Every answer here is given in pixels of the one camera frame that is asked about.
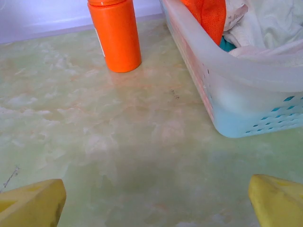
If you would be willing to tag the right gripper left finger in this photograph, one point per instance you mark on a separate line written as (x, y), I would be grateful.
(30, 205)

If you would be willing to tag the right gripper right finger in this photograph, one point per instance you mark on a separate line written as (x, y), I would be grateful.
(279, 203)

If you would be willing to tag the white plastic laundry basket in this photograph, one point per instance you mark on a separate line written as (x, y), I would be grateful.
(236, 78)

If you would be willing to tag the white crumpled t-shirt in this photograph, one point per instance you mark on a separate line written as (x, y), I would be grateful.
(272, 21)
(272, 55)

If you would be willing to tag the orange plastic bottle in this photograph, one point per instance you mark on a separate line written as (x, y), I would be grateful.
(118, 35)

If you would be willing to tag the orange t-shirt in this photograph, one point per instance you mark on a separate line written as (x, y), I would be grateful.
(208, 16)

